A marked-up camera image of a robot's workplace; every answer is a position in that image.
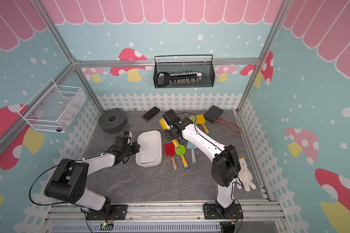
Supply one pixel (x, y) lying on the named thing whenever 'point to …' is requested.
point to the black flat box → (213, 114)
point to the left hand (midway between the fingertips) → (140, 147)
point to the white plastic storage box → (150, 155)
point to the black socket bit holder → (164, 78)
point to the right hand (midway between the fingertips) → (170, 134)
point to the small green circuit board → (106, 226)
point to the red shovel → (170, 151)
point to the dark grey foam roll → (113, 121)
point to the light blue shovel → (190, 146)
